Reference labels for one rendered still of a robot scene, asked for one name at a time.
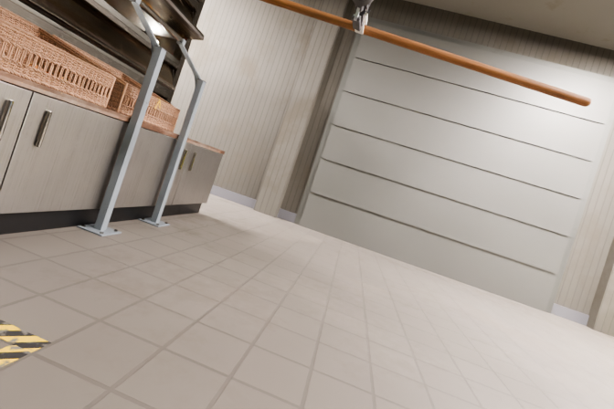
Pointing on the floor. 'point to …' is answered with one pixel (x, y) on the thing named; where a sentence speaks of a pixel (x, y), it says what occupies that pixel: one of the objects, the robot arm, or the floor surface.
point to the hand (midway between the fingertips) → (361, 22)
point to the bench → (86, 162)
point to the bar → (143, 116)
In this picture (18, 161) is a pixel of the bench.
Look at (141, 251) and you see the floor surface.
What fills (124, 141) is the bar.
